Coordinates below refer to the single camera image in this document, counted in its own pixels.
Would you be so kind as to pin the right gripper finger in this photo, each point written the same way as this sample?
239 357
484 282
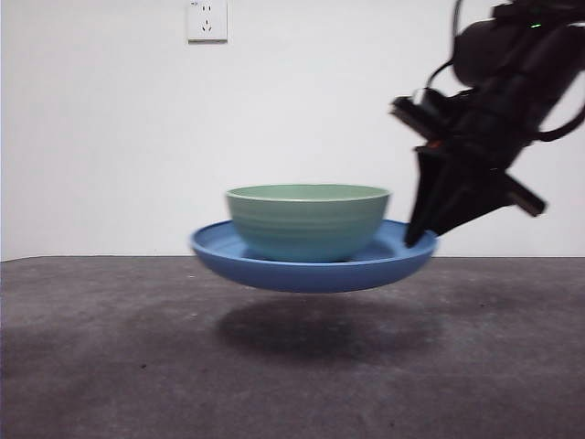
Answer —
471 196
422 201

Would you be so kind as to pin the green ribbed bowl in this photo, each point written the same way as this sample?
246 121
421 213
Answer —
306 224

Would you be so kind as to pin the blue round plate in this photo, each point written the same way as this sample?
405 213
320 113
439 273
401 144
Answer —
311 276

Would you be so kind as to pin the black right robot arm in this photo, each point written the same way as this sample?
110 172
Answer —
525 55

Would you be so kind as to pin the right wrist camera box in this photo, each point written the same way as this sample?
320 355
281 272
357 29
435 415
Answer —
418 114

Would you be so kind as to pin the white wall socket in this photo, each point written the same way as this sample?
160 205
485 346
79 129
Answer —
207 23

